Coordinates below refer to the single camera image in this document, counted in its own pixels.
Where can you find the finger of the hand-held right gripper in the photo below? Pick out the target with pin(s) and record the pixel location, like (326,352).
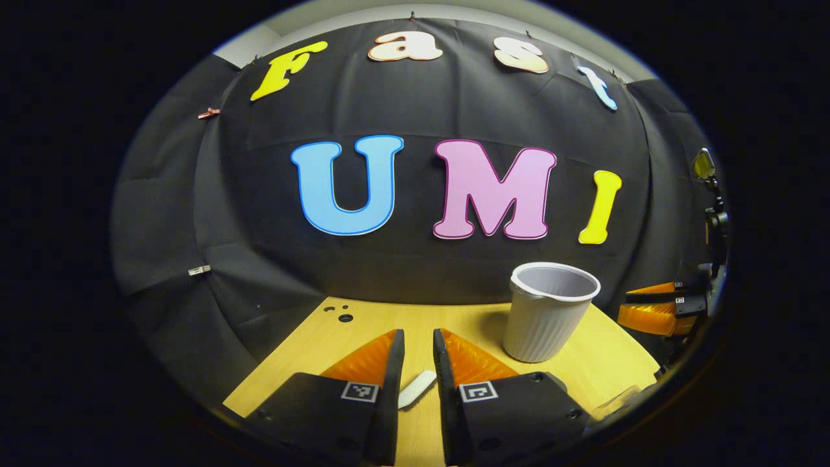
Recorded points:
(655,318)
(655,289)

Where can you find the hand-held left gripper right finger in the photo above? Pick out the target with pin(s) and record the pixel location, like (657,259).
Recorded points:
(444,402)

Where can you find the small white clip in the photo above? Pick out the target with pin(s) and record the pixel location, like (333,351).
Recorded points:
(199,270)

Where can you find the wooden desktop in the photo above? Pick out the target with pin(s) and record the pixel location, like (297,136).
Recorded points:
(311,350)

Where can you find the small orange clip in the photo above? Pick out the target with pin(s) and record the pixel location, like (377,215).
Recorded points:
(209,113)

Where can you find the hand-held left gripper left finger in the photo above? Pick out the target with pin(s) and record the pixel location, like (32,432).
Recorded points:
(392,389)

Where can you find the white ribbed garbage bin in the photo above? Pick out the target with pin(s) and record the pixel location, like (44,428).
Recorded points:
(548,324)

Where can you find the small white broom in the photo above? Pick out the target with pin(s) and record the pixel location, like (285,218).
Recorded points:
(415,390)

